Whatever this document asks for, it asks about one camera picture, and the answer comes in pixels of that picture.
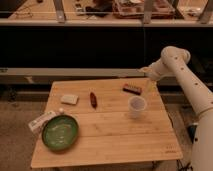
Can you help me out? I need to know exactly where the dark brown eraser block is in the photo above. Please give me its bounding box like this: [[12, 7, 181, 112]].
[[123, 84, 142, 95]]

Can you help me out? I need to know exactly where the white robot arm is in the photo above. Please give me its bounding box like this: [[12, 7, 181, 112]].
[[139, 46, 213, 171]]

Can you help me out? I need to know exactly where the translucent white cup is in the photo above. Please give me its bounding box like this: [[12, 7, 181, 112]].
[[128, 96, 147, 118]]

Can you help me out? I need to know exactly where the green ceramic bowl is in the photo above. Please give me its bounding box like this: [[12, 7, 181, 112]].
[[42, 115, 79, 151]]

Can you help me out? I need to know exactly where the wooden table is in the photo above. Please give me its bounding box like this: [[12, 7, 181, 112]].
[[31, 78, 183, 168]]

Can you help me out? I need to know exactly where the cluttered tray on shelf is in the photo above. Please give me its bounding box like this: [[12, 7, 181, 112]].
[[113, 0, 175, 18]]

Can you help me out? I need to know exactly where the red sausage-shaped toy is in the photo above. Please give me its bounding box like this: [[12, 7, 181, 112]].
[[90, 92, 97, 108]]

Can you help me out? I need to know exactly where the white sponge block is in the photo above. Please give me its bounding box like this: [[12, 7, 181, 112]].
[[61, 94, 78, 105]]

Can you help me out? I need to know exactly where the white tube with cap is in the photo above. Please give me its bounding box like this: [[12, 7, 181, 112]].
[[28, 108, 64, 134]]

